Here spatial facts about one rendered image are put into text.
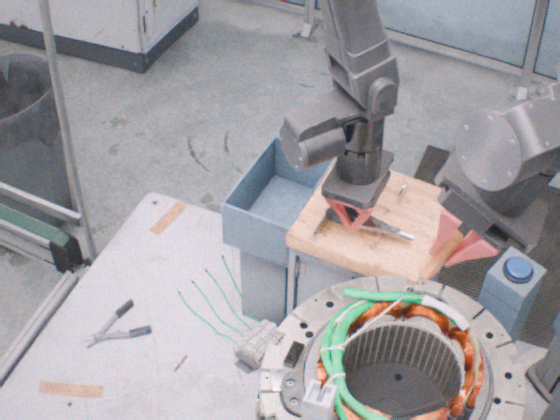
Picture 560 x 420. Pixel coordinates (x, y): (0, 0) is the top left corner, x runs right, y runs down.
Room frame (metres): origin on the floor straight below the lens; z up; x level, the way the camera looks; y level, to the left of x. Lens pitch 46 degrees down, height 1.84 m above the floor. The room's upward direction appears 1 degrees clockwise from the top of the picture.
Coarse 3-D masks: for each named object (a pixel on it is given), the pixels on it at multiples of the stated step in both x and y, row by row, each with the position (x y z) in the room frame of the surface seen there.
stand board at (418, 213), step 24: (384, 192) 0.80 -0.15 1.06; (408, 192) 0.80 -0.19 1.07; (432, 192) 0.80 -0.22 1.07; (312, 216) 0.75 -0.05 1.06; (384, 216) 0.75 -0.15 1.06; (408, 216) 0.75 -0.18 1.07; (432, 216) 0.75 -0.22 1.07; (288, 240) 0.71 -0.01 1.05; (336, 240) 0.70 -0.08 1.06; (360, 240) 0.70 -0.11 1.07; (384, 240) 0.70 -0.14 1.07; (408, 240) 0.70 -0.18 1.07; (432, 240) 0.71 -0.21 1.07; (360, 264) 0.66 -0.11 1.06; (384, 264) 0.66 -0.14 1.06; (408, 264) 0.66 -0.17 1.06
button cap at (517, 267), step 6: (510, 258) 0.69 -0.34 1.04; (516, 258) 0.69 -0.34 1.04; (522, 258) 0.69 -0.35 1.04; (510, 264) 0.68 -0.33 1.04; (516, 264) 0.68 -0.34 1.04; (522, 264) 0.68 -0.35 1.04; (528, 264) 0.68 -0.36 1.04; (510, 270) 0.67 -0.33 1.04; (516, 270) 0.67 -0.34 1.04; (522, 270) 0.67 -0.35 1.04; (528, 270) 0.67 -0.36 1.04; (510, 276) 0.66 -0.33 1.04; (516, 276) 0.66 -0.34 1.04; (522, 276) 0.66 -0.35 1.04; (528, 276) 0.66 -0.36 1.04
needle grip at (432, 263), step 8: (456, 232) 0.46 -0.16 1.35; (448, 240) 0.45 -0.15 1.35; (456, 240) 0.45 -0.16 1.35; (440, 248) 0.45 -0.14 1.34; (448, 248) 0.44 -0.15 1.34; (456, 248) 0.45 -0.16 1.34; (432, 256) 0.45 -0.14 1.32; (440, 256) 0.45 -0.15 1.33; (448, 256) 0.45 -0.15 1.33; (424, 264) 0.45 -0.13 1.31; (432, 264) 0.45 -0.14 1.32; (440, 264) 0.45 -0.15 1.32; (424, 272) 0.45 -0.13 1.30; (432, 272) 0.45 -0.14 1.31
